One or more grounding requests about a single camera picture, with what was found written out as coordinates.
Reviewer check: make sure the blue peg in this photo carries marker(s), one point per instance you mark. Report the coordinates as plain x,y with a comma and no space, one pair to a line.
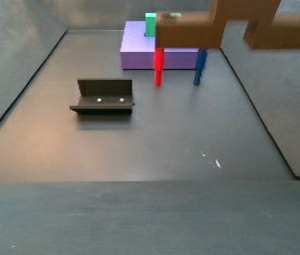
200,65

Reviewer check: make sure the green U-shaped block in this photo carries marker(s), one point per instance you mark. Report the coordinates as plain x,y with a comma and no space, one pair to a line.
150,19

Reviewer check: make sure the red peg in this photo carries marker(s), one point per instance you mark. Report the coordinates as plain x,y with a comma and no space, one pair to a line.
158,65

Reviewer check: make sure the black angle bracket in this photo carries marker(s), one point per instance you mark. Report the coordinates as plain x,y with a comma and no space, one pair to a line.
105,96

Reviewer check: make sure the purple board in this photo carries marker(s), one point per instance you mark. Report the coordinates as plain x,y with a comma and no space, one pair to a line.
137,50

